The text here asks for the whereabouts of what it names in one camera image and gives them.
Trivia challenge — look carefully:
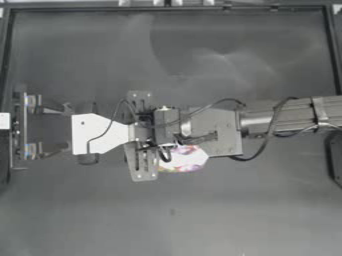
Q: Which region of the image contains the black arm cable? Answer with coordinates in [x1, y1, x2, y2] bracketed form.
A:
[229, 96, 322, 163]

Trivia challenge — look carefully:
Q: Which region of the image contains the clear bag with pink zip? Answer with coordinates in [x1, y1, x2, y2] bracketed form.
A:
[158, 143, 210, 174]

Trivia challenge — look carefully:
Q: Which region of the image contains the black table frame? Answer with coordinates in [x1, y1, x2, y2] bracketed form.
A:
[0, 1, 342, 113]

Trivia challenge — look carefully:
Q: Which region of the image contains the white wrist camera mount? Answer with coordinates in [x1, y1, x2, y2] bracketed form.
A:
[0, 112, 11, 130]
[71, 112, 137, 166]

